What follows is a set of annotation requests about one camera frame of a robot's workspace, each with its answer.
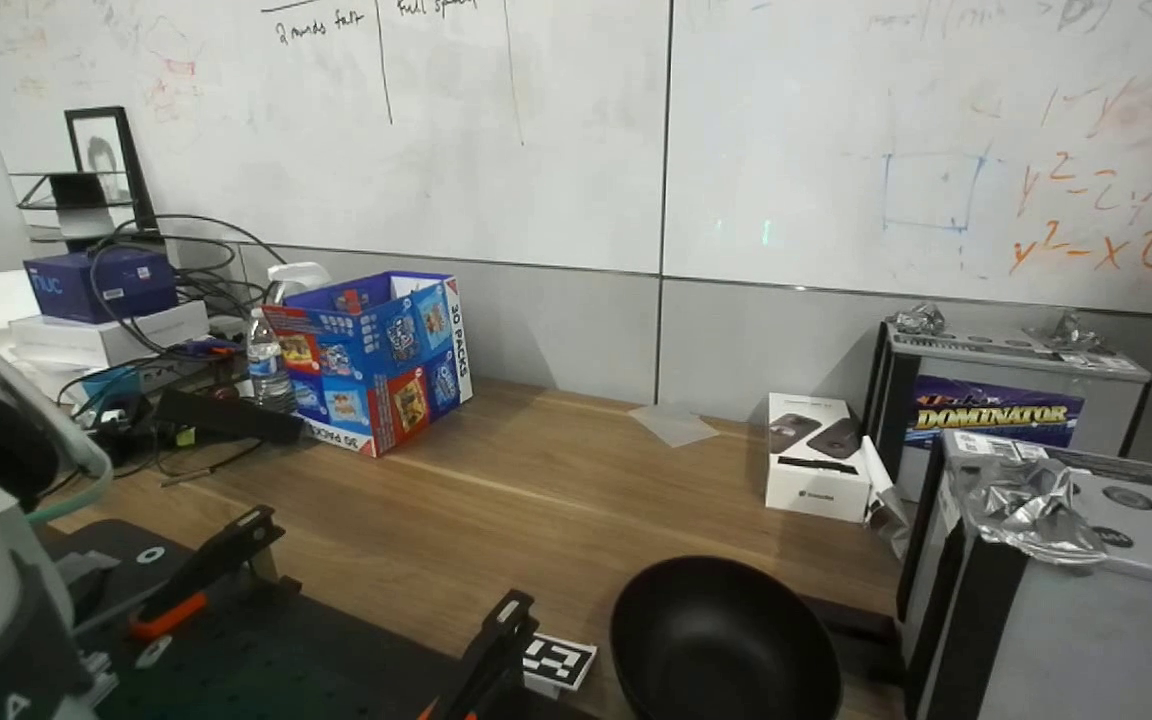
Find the small dark blue box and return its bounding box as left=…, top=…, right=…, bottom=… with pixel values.
left=19, top=239, right=184, bottom=328

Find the black clamp with orange handle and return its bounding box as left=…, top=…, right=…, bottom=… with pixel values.
left=69, top=499, right=305, bottom=652

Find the clear plastic water bottle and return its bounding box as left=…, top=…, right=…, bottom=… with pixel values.
left=245, top=304, right=297, bottom=412

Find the white phone box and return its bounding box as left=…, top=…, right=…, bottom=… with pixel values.
left=759, top=389, right=897, bottom=529

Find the black frying pan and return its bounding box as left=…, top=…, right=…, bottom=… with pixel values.
left=606, top=552, right=849, bottom=720

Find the white spray bottle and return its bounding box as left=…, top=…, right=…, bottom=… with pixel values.
left=264, top=256, right=335, bottom=306

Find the black picture frame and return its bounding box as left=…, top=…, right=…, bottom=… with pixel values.
left=61, top=99, right=163, bottom=239

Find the long black tool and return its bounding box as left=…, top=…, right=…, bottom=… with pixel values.
left=93, top=383, right=307, bottom=465

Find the grey paper sheet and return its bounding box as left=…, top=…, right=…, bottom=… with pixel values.
left=628, top=400, right=725, bottom=450

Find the black table mat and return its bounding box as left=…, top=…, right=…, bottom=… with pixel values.
left=49, top=515, right=590, bottom=720

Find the black cable bundle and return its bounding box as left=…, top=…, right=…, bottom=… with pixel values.
left=84, top=209, right=289, bottom=354

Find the grey metal stand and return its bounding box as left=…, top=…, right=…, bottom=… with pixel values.
left=11, top=162, right=138, bottom=251

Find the white flat box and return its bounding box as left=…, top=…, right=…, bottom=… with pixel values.
left=9, top=294, right=211, bottom=371

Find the blue glue gun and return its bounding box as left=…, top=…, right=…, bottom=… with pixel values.
left=69, top=354, right=169, bottom=420

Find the small crumpled aluminium foil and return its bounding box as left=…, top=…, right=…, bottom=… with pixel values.
left=886, top=299, right=957, bottom=344
left=1029, top=306, right=1120, bottom=360

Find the blue cardboard box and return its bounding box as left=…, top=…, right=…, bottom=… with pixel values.
left=264, top=266, right=478, bottom=458

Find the black white marker tag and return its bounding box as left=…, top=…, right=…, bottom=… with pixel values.
left=517, top=632, right=604, bottom=704

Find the large grey case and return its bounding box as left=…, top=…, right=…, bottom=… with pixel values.
left=898, top=428, right=1152, bottom=720

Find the large crumpled aluminium foil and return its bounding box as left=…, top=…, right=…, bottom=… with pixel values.
left=953, top=433, right=1116, bottom=570

